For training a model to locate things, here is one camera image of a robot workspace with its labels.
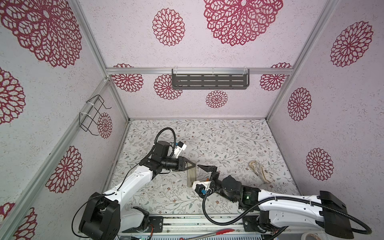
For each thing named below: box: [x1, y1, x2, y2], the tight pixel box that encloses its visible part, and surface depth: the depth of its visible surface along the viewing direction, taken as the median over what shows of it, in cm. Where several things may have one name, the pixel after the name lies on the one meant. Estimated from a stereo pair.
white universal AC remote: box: [187, 167, 197, 188], surface depth 74 cm
